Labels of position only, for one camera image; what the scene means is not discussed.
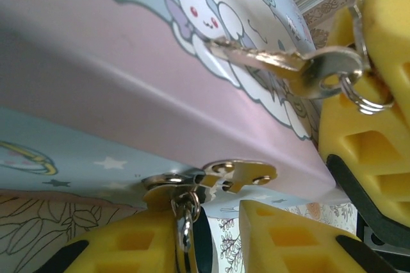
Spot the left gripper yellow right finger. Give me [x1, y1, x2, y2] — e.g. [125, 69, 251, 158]
[239, 199, 398, 273]

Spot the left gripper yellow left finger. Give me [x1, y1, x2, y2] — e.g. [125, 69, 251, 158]
[40, 204, 180, 273]

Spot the silver key ring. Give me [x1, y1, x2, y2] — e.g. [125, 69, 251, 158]
[338, 70, 395, 116]

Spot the silver key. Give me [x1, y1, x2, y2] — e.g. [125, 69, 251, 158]
[207, 37, 366, 99]
[340, 0, 370, 62]

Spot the pastel cartoon tin box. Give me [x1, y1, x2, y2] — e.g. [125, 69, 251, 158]
[0, 0, 356, 219]

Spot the silver box hasp latch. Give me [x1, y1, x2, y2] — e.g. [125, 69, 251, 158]
[140, 159, 278, 205]

